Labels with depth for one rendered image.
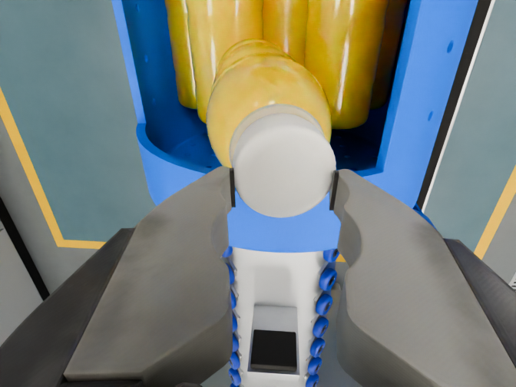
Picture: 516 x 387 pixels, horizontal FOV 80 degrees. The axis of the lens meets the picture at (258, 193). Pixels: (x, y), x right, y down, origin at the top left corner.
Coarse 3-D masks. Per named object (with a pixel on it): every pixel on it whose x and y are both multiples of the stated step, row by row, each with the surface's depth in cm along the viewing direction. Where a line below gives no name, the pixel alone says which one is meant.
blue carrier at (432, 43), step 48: (144, 0) 29; (432, 0) 16; (144, 48) 30; (432, 48) 18; (144, 96) 30; (432, 96) 20; (144, 144) 25; (192, 144) 39; (336, 144) 39; (384, 144) 20; (432, 144) 24; (240, 240) 23; (288, 240) 22; (336, 240) 23
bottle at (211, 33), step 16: (192, 0) 25; (208, 0) 24; (224, 0) 24; (240, 0) 24; (256, 0) 25; (192, 16) 25; (208, 16) 25; (224, 16) 24; (240, 16) 25; (256, 16) 26; (192, 32) 26; (208, 32) 25; (224, 32) 25; (240, 32) 25; (256, 32) 26; (192, 48) 27; (208, 48) 26; (224, 48) 26; (192, 64) 28; (208, 64) 26; (208, 80) 27; (208, 96) 28
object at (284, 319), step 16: (256, 320) 68; (272, 320) 68; (288, 320) 68; (256, 336) 63; (272, 336) 63; (288, 336) 63; (256, 352) 60; (272, 352) 60; (288, 352) 60; (256, 368) 59; (272, 368) 59; (288, 368) 58
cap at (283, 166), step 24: (264, 120) 11; (288, 120) 11; (240, 144) 11; (264, 144) 11; (288, 144) 11; (312, 144) 11; (240, 168) 11; (264, 168) 11; (288, 168) 11; (312, 168) 11; (240, 192) 12; (264, 192) 12; (288, 192) 12; (312, 192) 12; (288, 216) 12
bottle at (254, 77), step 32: (224, 64) 19; (256, 64) 14; (288, 64) 14; (224, 96) 14; (256, 96) 13; (288, 96) 13; (320, 96) 14; (224, 128) 14; (320, 128) 13; (224, 160) 14
